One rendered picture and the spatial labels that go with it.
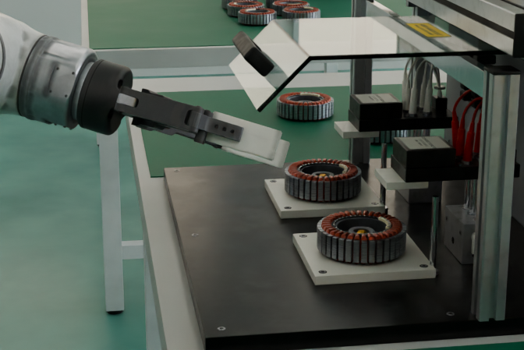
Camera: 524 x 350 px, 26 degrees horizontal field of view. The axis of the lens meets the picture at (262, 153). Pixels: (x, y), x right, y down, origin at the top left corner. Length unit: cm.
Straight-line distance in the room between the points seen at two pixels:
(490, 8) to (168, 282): 52
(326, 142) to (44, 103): 96
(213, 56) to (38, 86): 181
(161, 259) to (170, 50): 148
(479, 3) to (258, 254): 43
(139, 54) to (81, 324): 76
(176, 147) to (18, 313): 133
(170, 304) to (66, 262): 222
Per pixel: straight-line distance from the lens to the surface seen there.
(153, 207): 171
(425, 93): 168
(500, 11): 123
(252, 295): 134
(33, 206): 411
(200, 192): 171
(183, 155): 197
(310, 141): 206
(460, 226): 145
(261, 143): 110
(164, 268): 148
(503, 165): 125
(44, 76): 117
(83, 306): 326
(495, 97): 122
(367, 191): 168
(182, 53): 295
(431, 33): 135
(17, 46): 118
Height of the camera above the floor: 130
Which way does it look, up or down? 16 degrees down
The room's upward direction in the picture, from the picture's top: straight up
